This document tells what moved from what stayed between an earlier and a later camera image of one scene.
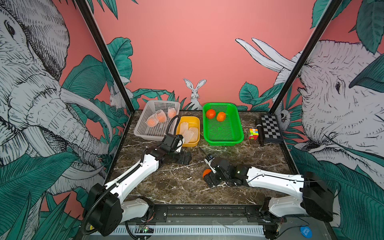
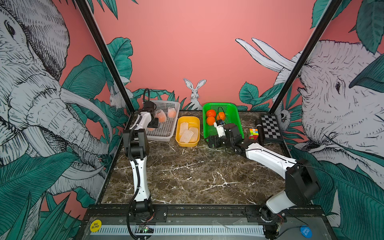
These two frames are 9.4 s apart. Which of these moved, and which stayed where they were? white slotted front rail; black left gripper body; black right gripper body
Moved: black right gripper body; black left gripper body
Stayed: white slotted front rail
